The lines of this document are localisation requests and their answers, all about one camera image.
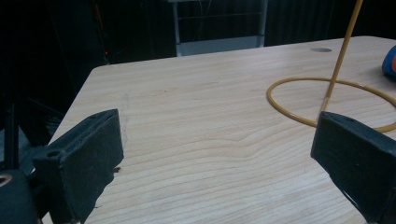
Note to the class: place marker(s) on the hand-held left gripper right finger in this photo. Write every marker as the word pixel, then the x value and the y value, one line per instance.
pixel 358 158

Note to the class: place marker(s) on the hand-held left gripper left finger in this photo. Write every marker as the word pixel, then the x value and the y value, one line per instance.
pixel 84 165

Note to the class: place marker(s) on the blue and orange object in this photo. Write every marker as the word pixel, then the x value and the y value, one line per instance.
pixel 389 64

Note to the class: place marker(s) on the yellow metal stand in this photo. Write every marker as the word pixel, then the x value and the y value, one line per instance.
pixel 335 81

